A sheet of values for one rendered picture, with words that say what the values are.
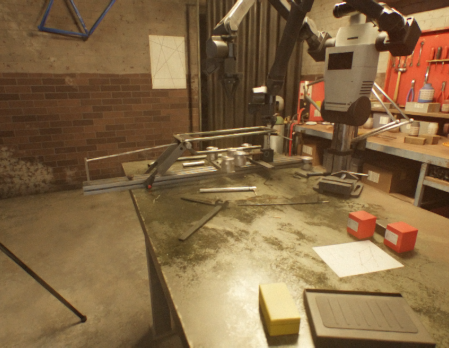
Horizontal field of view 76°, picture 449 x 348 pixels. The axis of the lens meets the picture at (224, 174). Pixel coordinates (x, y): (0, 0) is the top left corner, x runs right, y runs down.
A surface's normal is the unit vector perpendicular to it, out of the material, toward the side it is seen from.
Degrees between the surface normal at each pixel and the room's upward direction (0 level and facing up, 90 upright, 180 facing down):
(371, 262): 0
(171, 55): 90
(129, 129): 90
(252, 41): 90
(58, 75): 90
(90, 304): 0
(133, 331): 0
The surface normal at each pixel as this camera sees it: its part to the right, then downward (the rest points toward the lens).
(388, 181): -0.95, 0.10
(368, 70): 0.55, 0.26
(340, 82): -0.84, 0.17
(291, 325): 0.11, 0.30
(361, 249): 0.00, -0.95
